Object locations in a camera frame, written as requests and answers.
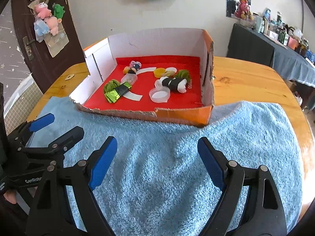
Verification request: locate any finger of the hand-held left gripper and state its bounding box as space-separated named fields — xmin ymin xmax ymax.
xmin=7 ymin=113 xmax=55 ymax=148
xmin=17 ymin=126 xmax=84 ymax=164

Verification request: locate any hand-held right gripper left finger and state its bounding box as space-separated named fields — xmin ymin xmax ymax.
xmin=26 ymin=136 xmax=118 ymax=236

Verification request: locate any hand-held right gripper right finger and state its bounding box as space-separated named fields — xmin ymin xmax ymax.
xmin=197 ymin=137 xmax=288 ymax=236

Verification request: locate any orange cardboard box red floor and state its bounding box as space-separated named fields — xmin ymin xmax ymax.
xmin=69 ymin=28 xmax=215 ymax=128

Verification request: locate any green lettuce toy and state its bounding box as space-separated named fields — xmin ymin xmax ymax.
xmin=103 ymin=79 xmax=120 ymax=94
xmin=175 ymin=69 xmax=192 ymax=82

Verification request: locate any green and black foil packet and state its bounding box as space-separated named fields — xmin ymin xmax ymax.
xmin=104 ymin=82 xmax=132 ymax=104

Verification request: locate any white tissue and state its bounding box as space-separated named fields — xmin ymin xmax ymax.
xmin=178 ymin=80 xmax=189 ymax=94

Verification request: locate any small clear plastic container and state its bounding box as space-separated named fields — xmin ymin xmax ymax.
xmin=120 ymin=74 xmax=138 ymax=84

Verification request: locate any black-haired doll figure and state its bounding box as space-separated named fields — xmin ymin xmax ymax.
xmin=123 ymin=61 xmax=142 ymax=75

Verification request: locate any black and white packet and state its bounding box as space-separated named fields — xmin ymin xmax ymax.
xmin=155 ymin=77 xmax=184 ymax=91

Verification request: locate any person's left hand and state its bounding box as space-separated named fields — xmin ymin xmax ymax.
xmin=4 ymin=190 xmax=18 ymax=204

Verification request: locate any white grid patterned board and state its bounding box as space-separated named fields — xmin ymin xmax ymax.
xmin=2 ymin=75 xmax=45 ymax=136

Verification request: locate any light blue fluffy towel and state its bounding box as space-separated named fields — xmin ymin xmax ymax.
xmin=16 ymin=96 xmax=306 ymax=236

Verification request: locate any clear paper-filled bag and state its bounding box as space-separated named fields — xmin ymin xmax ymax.
xmin=44 ymin=28 xmax=69 ymax=58

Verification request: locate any dark brown door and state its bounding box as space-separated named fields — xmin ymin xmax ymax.
xmin=11 ymin=0 xmax=85 ymax=94

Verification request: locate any pink plush toy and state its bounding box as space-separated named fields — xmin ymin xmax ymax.
xmin=34 ymin=2 xmax=52 ymax=19
xmin=44 ymin=16 xmax=62 ymax=36

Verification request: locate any green plush toy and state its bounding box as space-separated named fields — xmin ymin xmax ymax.
xmin=53 ymin=4 xmax=66 ymax=20

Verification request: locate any sideboard with blue cloth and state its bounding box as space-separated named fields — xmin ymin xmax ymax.
xmin=226 ymin=23 xmax=315 ymax=88

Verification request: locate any row of bottles and jars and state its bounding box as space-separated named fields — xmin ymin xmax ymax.
xmin=251 ymin=8 xmax=315 ymax=62

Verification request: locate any pink dragon plush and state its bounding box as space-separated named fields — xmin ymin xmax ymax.
xmin=234 ymin=0 xmax=253 ymax=20

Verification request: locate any metal door handle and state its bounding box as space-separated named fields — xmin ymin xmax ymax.
xmin=23 ymin=36 xmax=35 ymax=61

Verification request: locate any wall mirror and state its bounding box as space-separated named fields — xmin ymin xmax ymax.
xmin=225 ymin=0 xmax=253 ymax=20

